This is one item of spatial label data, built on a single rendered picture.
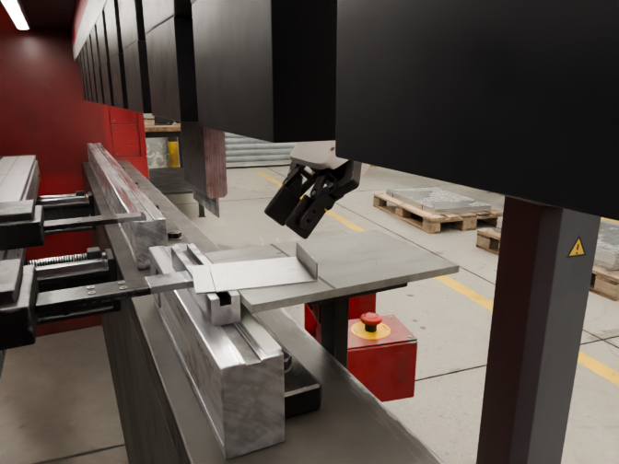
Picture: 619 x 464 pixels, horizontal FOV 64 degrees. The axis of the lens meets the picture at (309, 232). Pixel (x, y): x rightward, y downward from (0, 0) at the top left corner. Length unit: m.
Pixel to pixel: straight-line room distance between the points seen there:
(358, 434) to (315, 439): 0.04
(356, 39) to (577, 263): 1.05
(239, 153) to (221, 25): 8.06
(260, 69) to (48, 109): 2.44
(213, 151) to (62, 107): 2.20
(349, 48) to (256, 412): 0.37
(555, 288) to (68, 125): 2.21
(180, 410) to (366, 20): 0.48
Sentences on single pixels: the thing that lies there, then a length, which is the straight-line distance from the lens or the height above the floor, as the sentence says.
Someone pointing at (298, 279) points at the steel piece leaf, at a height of 1.00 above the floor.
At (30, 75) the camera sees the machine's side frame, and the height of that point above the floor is 1.28.
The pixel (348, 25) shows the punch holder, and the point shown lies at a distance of 0.17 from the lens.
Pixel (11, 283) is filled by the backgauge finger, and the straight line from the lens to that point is 0.52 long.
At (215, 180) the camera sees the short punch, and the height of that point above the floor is 1.12.
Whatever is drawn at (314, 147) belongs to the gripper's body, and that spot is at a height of 1.14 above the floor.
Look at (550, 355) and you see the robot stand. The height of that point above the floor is 0.64.
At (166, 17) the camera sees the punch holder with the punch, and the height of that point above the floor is 1.26.
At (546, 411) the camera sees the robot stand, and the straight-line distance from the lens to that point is 1.32.
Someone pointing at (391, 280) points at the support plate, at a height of 1.00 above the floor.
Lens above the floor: 1.20
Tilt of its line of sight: 16 degrees down
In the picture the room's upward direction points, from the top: straight up
